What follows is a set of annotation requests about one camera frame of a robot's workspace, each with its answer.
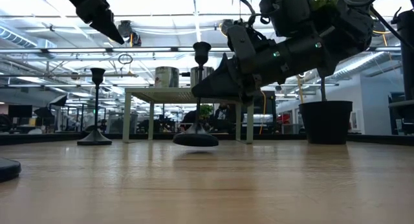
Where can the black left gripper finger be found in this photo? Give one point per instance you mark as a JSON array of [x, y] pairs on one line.
[[110, 28]]

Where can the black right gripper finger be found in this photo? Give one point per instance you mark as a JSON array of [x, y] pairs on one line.
[[216, 86]]

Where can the metallic candle jar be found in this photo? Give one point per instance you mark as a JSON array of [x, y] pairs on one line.
[[208, 76], [166, 76]]

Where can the black candlestick holder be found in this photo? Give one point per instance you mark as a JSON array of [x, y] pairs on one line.
[[94, 138], [8, 169], [195, 140]]

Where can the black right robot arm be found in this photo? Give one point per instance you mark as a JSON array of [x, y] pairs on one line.
[[352, 26]]

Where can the small background potted plant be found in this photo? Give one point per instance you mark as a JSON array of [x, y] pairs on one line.
[[206, 110]]

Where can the person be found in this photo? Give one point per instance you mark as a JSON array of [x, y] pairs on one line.
[[221, 115]]

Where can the white perforated metal shelf riser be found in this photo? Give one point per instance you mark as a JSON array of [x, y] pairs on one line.
[[168, 95]]

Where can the small green leafy tree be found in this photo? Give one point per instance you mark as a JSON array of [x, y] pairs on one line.
[[323, 89]]

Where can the black plastic plant pot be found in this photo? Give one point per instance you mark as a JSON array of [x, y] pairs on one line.
[[325, 123]]

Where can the black studio light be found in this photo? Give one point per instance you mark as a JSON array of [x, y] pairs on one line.
[[58, 101]]

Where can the black monitor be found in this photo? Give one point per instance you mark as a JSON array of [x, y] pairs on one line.
[[19, 111]]

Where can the grey overhead camera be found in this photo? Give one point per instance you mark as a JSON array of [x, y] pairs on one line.
[[125, 28]]

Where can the black frame rail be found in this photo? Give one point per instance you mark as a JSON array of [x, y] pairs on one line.
[[48, 138]]

